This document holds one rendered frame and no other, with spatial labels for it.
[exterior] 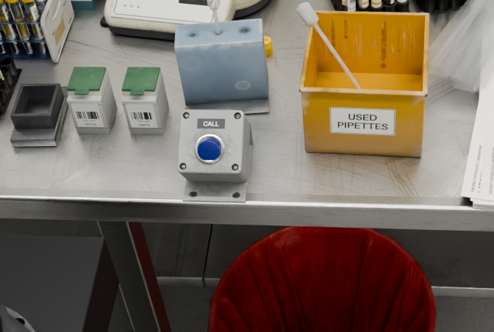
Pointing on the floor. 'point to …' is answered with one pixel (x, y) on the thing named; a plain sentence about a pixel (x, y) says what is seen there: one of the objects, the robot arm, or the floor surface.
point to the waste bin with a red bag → (323, 285)
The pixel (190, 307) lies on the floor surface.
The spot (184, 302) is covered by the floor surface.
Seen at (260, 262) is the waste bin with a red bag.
